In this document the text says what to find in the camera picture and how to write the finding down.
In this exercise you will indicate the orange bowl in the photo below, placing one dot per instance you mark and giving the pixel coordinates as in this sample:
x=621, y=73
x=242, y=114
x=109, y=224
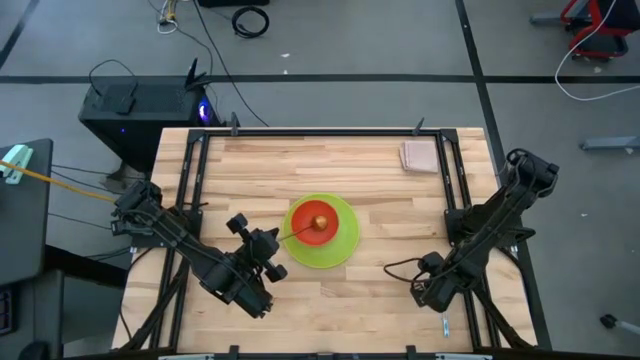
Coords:
x=309, y=230

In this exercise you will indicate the lime green plate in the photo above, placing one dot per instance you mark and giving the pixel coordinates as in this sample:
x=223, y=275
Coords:
x=345, y=240

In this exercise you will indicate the small silver metal piece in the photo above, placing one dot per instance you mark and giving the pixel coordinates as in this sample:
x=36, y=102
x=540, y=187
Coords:
x=445, y=325

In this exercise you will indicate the black frame clamp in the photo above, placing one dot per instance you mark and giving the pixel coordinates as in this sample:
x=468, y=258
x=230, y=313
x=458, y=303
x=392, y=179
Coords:
x=234, y=125
x=418, y=127

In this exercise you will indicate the black computer tower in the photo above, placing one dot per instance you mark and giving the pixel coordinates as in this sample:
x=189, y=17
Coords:
x=140, y=112

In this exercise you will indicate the golden spoon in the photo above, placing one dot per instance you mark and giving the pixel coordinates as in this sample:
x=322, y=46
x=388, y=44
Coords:
x=320, y=223

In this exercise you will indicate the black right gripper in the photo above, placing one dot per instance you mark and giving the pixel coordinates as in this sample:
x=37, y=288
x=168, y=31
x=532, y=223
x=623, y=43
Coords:
x=437, y=295

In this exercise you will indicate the mint green stapler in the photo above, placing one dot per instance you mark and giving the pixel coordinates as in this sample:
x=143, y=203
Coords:
x=16, y=162

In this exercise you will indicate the folded beige cloth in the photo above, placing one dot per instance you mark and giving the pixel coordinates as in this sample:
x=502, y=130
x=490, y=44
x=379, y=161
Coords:
x=420, y=156

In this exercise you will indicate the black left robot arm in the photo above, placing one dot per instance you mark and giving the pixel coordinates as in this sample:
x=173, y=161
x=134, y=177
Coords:
x=200, y=255

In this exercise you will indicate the grey metal floor bar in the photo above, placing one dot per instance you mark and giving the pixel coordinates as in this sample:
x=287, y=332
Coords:
x=607, y=143

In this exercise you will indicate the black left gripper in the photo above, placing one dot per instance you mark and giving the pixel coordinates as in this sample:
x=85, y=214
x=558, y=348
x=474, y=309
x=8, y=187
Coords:
x=257, y=246

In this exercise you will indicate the black side desk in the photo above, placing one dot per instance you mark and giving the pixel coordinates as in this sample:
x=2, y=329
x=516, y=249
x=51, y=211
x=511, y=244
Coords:
x=22, y=215

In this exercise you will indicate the black aluminium table frame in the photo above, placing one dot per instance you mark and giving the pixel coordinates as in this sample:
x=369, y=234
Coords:
x=325, y=133

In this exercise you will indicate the black caster wheel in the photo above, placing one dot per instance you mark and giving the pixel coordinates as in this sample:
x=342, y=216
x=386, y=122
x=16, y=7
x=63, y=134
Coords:
x=608, y=321

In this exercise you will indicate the red and black chair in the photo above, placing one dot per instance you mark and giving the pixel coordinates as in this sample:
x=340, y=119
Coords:
x=597, y=30

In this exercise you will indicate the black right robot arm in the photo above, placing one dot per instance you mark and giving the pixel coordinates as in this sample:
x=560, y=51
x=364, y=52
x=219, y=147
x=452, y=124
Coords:
x=500, y=215

